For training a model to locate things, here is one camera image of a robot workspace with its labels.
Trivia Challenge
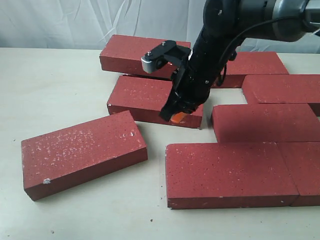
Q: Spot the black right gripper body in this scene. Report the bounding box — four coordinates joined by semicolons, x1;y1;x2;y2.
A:
159;49;227;122

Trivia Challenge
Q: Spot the front left red brick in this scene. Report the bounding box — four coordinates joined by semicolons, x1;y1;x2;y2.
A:
165;142;299;210

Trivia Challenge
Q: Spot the speckled white-flecked red brick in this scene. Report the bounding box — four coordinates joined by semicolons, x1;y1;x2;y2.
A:
21;110;148;201

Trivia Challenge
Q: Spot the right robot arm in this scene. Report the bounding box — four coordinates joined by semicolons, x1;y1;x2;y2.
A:
159;0;320;122

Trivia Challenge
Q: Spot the lower back red brick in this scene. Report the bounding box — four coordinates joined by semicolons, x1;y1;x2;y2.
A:
122;73;171;81

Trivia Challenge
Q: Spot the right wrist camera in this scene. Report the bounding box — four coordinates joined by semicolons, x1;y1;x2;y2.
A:
141;40;191;74

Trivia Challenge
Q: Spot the back right red brick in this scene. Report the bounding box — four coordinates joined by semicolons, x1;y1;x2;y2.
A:
220;51;289;89

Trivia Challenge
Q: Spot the center right red brick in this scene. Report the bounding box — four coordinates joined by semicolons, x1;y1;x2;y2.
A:
212;103;320;143

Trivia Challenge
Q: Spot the right middle-row red brick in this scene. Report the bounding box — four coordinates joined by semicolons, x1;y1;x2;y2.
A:
242;74;320;116

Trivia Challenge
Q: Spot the top stacked red brick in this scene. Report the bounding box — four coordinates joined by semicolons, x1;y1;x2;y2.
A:
99;34;176;79

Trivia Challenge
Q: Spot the angled red brick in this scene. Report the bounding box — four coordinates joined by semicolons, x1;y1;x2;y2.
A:
106;75;204;129

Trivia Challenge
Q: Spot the front right red brick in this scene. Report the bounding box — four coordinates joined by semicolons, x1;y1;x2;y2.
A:
277;142;320;207

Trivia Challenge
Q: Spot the white fabric backdrop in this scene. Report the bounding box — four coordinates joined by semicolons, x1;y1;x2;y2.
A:
0;0;320;54

